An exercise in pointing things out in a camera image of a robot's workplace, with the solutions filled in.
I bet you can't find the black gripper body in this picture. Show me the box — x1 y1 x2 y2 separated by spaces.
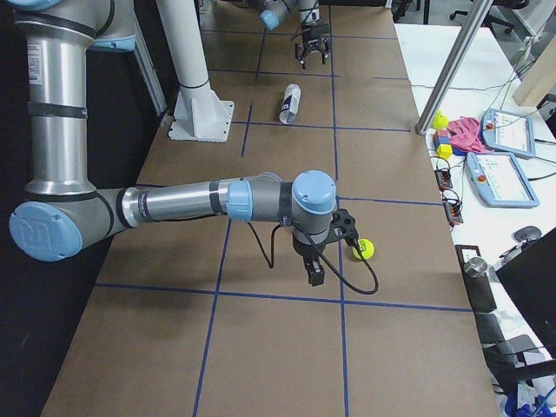
293 236 326 262
301 23 329 48

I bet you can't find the clear tennis ball can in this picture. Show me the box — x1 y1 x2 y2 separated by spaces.
279 83 301 125

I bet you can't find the tennis ball inner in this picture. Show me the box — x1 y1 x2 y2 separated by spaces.
352 238 375 261

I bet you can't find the blue cube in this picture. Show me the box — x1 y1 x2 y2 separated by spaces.
434 136 451 147

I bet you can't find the steel cup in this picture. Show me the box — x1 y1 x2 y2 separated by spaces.
463 256 488 279

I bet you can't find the yellow cube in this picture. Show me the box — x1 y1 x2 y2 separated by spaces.
435 142 453 160

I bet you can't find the pink cloth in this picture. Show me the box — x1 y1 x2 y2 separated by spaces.
447 117 487 154

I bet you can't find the teach pendant far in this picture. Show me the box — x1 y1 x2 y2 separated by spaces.
480 109 536 159

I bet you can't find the teach pendant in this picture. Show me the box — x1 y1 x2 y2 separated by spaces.
466 152 539 209
480 109 536 159

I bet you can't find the teach pendant near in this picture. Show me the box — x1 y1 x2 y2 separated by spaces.
466 152 539 209

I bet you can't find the black monitor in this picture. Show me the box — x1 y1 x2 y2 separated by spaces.
496 229 555 357

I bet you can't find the black computer mouse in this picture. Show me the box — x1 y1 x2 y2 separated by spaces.
512 226 542 242

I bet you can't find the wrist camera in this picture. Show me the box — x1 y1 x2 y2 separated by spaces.
324 208 359 248

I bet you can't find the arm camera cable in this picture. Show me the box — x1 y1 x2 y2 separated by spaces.
248 219 379 294

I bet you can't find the white mounting post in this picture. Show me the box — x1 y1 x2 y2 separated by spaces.
156 0 235 142

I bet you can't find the aluminium frame post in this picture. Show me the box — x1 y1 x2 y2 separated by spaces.
415 0 493 136

